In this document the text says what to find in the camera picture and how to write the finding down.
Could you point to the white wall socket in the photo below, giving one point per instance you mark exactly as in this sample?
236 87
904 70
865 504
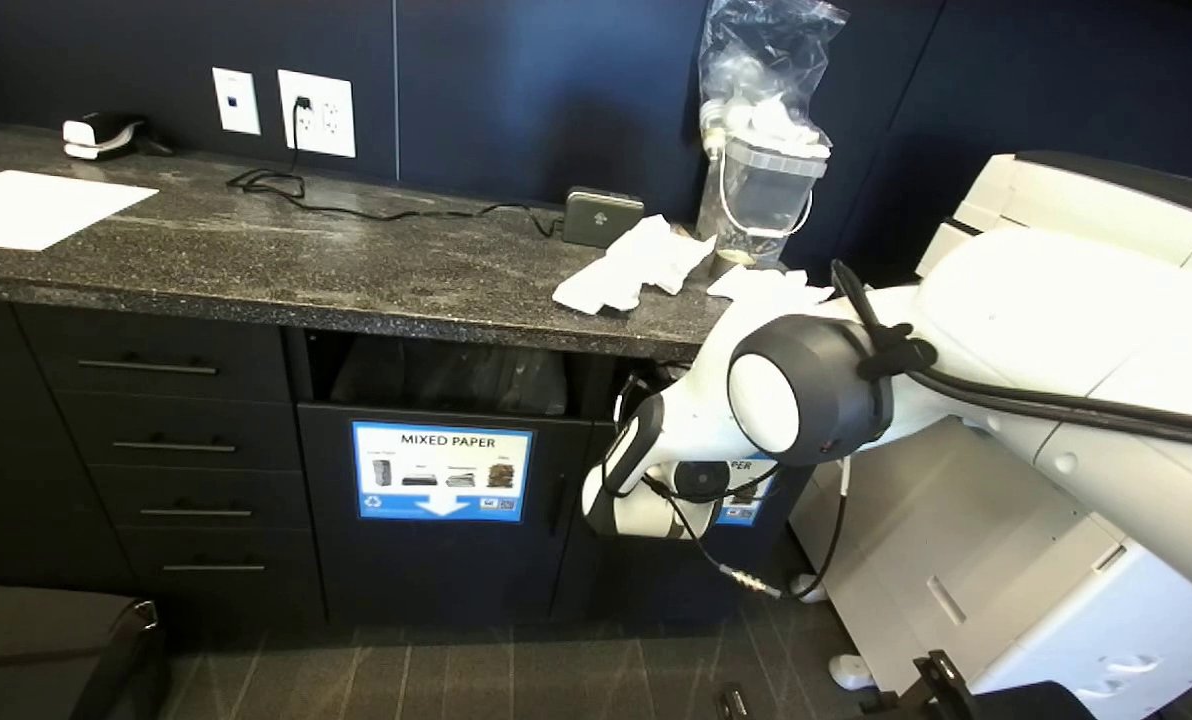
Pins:
318 115

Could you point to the clear plastic lidded container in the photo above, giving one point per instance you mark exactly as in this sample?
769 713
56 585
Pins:
766 190

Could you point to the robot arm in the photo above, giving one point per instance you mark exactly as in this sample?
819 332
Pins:
1006 300

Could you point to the white and black stapler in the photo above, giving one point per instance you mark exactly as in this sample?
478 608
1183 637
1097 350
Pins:
96 135

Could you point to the large crumpled white paper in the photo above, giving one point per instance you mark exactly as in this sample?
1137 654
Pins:
626 265

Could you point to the black bag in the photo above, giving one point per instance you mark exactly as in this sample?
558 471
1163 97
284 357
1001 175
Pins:
36 650

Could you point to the black stand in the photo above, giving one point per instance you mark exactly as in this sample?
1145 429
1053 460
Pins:
941 690

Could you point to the clear plastic bag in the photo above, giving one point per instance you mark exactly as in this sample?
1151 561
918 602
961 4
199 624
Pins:
756 70

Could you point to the bin door with hidden label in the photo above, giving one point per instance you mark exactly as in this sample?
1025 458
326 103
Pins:
636 580

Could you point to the small crumpled white paper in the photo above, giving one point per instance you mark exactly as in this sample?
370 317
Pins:
771 285

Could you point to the flat white paper sheet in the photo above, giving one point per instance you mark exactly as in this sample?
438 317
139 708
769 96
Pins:
31 205

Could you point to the bin door with whole label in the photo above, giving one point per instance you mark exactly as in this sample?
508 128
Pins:
436 570

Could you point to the large white office printer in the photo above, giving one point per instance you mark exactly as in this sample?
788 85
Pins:
966 560

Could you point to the dark cabinet drawer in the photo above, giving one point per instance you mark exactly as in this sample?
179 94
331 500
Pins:
181 425
156 340
226 590
206 492

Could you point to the grey charger box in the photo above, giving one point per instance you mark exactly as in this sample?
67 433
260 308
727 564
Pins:
601 215

